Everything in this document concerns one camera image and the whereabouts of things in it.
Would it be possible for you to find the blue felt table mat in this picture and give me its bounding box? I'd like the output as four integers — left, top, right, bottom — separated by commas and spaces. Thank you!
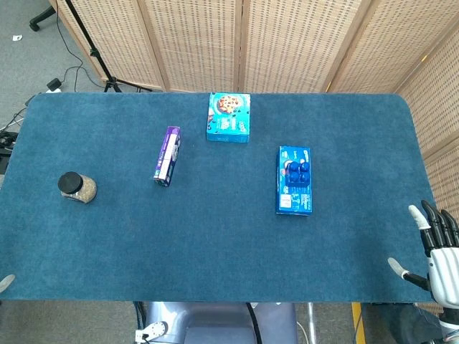
0, 92, 448, 304

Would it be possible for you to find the teal cookie box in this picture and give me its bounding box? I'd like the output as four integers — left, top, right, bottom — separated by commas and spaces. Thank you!
206, 92, 252, 145

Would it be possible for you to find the metal table leg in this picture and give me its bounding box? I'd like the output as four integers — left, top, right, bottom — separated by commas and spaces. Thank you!
306, 302, 318, 344

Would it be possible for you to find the brown jar with black lid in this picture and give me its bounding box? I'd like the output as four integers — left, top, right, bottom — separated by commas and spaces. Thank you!
57, 171, 98, 205

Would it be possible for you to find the black torso cable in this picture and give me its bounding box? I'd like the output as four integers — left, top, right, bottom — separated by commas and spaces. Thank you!
245, 302, 262, 344

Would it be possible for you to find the grey-blue robot torso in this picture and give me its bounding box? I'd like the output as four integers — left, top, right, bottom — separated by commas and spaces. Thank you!
138, 302, 298, 344

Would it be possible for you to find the yellow floor tape strip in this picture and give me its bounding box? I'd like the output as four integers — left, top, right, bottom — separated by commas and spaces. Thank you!
351, 302, 367, 344

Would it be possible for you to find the white round torso bracket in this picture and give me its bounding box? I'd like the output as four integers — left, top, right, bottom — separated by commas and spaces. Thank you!
135, 321, 169, 341

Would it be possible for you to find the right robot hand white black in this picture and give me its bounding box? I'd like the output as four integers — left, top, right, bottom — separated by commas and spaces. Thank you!
387, 199, 459, 309

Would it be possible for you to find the purple snack box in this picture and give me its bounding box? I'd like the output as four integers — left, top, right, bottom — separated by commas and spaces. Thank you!
153, 125, 182, 188

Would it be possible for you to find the black floor cable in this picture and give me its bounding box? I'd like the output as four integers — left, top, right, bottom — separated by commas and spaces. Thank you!
55, 10, 107, 90

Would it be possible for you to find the black office chair base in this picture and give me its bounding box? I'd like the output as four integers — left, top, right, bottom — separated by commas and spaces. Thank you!
29, 5, 57, 32

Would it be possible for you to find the black equipment box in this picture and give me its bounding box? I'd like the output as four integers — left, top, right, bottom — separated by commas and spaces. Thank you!
0, 131, 19, 156

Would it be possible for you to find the black tripod stand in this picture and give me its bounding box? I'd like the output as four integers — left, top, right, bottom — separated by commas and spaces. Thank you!
64, 0, 153, 93

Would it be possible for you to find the blue cookie package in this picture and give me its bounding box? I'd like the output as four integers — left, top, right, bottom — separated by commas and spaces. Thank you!
275, 145, 313, 216

